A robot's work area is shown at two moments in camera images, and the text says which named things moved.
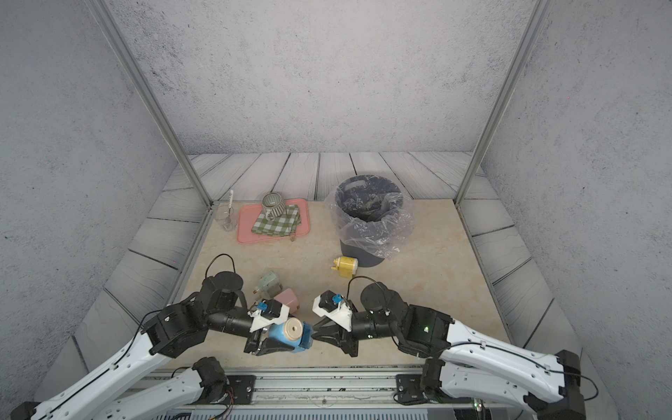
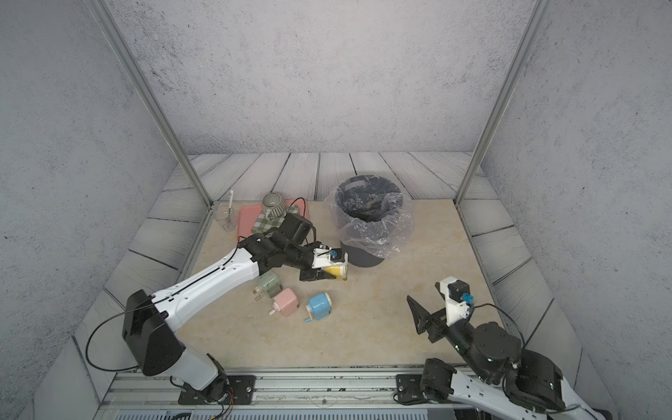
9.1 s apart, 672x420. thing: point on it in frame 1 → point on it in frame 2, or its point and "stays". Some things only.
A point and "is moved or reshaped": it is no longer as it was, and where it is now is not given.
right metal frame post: (528, 45) stays
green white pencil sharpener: (269, 286) stays
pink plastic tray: (248, 214) stays
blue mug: (295, 332) is moved or reshaped
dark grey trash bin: (367, 210) stays
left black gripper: (268, 346) → (315, 274)
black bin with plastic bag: (374, 214) stays
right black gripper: (342, 337) → (439, 320)
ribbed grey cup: (273, 206) stays
